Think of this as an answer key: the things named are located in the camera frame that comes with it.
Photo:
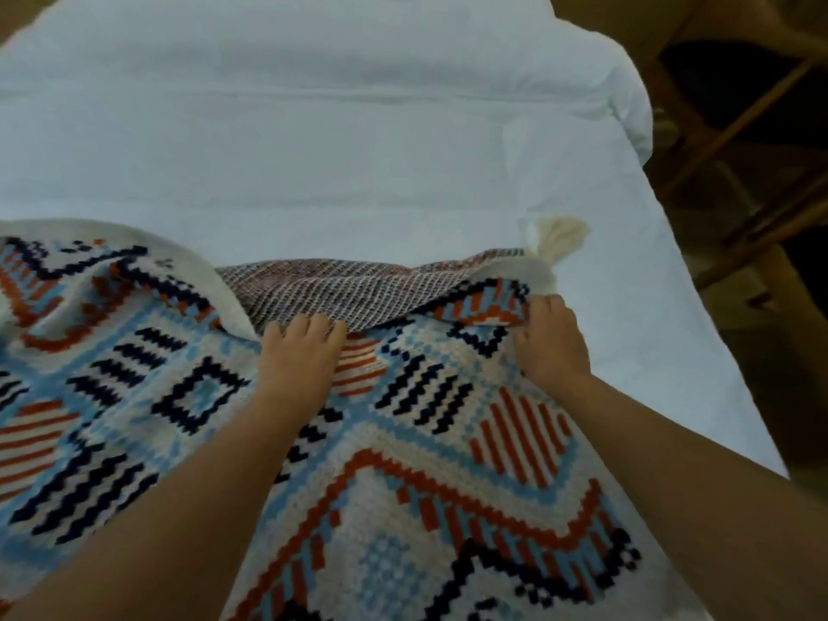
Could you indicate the person's left hand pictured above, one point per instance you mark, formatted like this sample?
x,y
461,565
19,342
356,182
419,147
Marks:
x,y
297,371

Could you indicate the person's right hand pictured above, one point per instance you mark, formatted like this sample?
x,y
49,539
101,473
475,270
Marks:
x,y
550,355

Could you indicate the person's right fingers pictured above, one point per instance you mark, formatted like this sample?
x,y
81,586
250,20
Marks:
x,y
546,311

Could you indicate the person's left fingers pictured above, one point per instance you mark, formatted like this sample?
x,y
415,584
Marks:
x,y
304,333

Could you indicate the patterned woven blanket with tassel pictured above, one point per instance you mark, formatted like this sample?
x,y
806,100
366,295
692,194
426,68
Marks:
x,y
388,446

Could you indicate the person's right forearm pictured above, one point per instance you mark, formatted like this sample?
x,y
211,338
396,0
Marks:
x,y
698,497

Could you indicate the person's left forearm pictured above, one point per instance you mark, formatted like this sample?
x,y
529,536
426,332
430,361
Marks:
x,y
168,517

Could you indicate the white bed sheet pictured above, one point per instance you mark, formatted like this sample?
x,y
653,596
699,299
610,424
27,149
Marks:
x,y
362,142

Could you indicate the wooden chair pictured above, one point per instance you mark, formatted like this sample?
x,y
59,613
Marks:
x,y
744,142

